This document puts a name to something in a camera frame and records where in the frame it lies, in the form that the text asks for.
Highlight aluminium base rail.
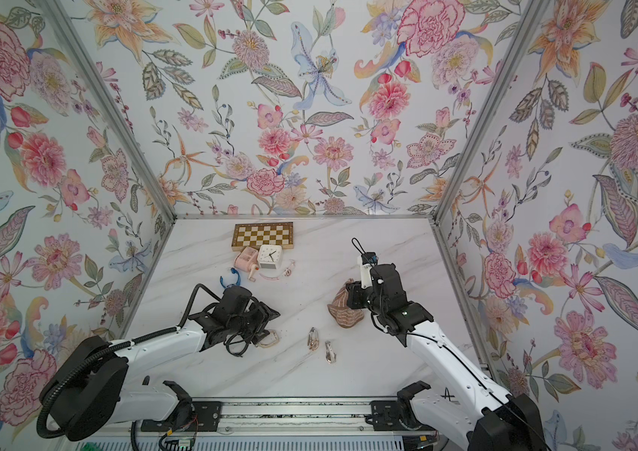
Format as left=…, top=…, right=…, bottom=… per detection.
left=47, top=397, right=523, bottom=451

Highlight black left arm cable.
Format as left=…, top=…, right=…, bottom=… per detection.
left=35, top=283, right=223, bottom=441

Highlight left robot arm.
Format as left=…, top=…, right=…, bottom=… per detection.
left=36, top=284, right=280, bottom=442

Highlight blue translucent wristwatch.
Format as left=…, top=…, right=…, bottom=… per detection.
left=219, top=267, right=242, bottom=289

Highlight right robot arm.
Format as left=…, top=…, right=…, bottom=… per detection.
left=347, top=262, right=549, bottom=450

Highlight brown striped cloth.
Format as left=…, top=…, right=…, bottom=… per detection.
left=327, top=278, right=365, bottom=329

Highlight black band wristwatch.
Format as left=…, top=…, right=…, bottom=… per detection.
left=224, top=333, right=251, bottom=358

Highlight pink toy music box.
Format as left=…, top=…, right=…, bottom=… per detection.
left=233, top=246, right=260, bottom=282

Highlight white square alarm clock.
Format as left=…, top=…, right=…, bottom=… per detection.
left=257, top=244, right=283, bottom=270

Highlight wooden chessboard box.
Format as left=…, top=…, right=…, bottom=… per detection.
left=230, top=222, right=294, bottom=252

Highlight pink white wristwatch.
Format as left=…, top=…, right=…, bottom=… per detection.
left=260, top=259, right=296, bottom=282

